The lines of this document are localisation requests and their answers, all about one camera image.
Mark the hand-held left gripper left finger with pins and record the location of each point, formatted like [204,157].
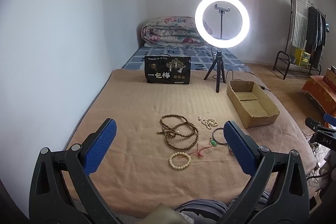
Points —
[105,145]

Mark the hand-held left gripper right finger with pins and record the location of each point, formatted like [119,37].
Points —
[239,148]

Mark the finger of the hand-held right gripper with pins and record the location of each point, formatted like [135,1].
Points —
[311,123]
[329,119]

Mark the silver bangle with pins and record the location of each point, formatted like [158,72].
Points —
[213,134]

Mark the cardboard box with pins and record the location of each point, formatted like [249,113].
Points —
[262,119]

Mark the pearl strand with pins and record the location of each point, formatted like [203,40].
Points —
[208,123]

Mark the orange cloth-covered furniture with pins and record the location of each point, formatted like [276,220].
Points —
[317,90]

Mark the yellow box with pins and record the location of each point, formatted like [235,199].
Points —
[302,56]

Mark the person's striped clothing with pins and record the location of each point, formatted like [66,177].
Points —
[199,211]

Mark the olive cloth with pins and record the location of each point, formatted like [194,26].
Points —
[162,214]

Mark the dark hanging clothes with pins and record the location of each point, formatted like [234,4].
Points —
[313,29]

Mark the black snack bag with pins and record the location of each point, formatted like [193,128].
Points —
[168,71]

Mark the striped towel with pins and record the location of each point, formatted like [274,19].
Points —
[299,22]

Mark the black clothes rack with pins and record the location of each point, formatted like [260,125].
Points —
[290,16]

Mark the folded floral quilt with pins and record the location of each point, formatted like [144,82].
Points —
[168,29]

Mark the black phone holder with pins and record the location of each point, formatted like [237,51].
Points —
[222,7]

